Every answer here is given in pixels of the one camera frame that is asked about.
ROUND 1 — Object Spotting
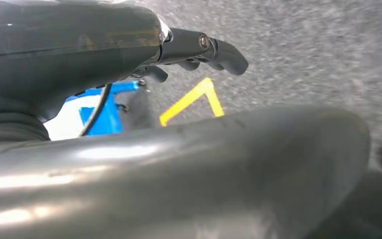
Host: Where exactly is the blue metal shelving rack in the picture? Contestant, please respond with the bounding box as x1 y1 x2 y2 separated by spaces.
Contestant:
65 79 146 136

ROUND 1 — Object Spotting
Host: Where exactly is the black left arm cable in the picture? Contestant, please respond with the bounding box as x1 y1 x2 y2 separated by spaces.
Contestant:
78 83 112 137

